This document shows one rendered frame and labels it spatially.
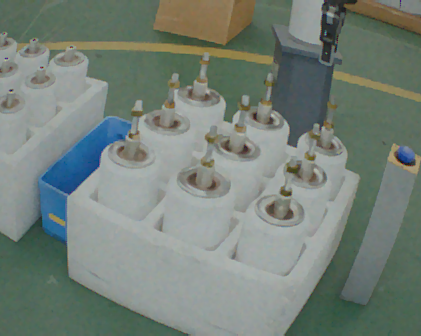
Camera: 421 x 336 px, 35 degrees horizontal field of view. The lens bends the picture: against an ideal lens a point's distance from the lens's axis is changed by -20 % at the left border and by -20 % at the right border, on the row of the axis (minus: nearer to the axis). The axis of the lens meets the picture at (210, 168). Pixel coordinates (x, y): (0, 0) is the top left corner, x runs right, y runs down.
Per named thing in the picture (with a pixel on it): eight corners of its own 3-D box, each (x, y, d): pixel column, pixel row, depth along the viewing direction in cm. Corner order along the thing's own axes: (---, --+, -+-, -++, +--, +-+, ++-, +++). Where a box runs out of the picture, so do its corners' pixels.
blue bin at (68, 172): (102, 165, 162) (109, 114, 156) (147, 184, 159) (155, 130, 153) (36, 230, 138) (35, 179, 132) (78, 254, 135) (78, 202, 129)
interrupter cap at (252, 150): (206, 156, 123) (207, 152, 122) (215, 132, 129) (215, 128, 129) (257, 167, 122) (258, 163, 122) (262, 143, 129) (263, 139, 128)
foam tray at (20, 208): (-10, 112, 174) (-4, 53, 165) (98, 157, 164) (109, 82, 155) (-81, 176, 142) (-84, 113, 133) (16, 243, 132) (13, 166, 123)
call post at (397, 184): (348, 279, 141) (392, 144, 124) (375, 287, 139) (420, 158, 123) (338, 298, 135) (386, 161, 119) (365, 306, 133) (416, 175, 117)
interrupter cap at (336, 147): (339, 138, 136) (340, 134, 135) (346, 160, 129) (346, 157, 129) (302, 130, 135) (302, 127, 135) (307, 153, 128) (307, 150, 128)
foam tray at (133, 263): (159, 184, 160) (172, 102, 150) (337, 250, 149) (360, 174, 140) (68, 277, 128) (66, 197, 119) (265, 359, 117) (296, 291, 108)
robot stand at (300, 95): (251, 132, 183) (271, 22, 168) (311, 141, 185) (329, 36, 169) (258, 168, 171) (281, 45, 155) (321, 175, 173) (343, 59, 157)
